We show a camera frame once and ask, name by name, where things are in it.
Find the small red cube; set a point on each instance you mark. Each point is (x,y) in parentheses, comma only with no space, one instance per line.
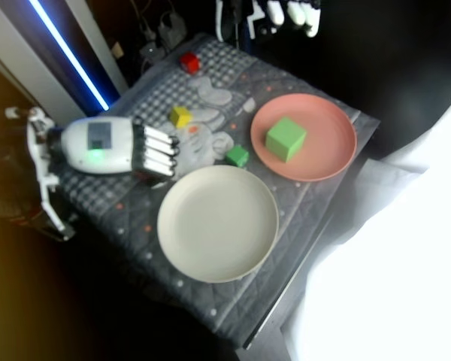
(189,62)

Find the pink plate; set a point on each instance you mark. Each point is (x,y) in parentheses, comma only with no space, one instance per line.
(323,158)

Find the small yellow cube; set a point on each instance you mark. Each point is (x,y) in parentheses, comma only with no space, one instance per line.
(180,116)

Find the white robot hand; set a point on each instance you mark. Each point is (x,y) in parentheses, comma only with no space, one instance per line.
(97,144)
(297,11)

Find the small green number cube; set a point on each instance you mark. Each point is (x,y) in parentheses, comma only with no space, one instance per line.
(237,156)

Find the blue light strip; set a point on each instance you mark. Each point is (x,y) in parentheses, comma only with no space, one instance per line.
(69,56)

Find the grey power adapter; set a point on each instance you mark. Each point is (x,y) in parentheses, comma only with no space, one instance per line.
(171,28)

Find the large green cube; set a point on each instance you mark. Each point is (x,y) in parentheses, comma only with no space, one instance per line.
(285,139)

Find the white plate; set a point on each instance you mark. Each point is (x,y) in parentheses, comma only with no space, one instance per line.
(218,225)

